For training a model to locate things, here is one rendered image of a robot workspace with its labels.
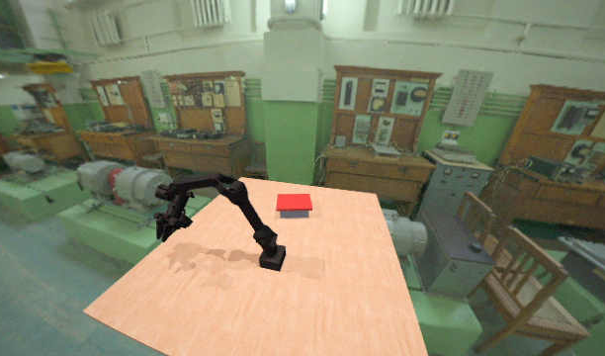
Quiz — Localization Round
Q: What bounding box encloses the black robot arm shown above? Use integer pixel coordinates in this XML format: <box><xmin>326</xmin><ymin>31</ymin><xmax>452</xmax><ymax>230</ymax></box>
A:
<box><xmin>155</xmin><ymin>173</ymin><xmax>279</xmax><ymax>258</ymax></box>

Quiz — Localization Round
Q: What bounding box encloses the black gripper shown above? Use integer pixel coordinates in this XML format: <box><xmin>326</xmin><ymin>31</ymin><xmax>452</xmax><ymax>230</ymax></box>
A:
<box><xmin>153</xmin><ymin>203</ymin><xmax>188</xmax><ymax>242</ymax></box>

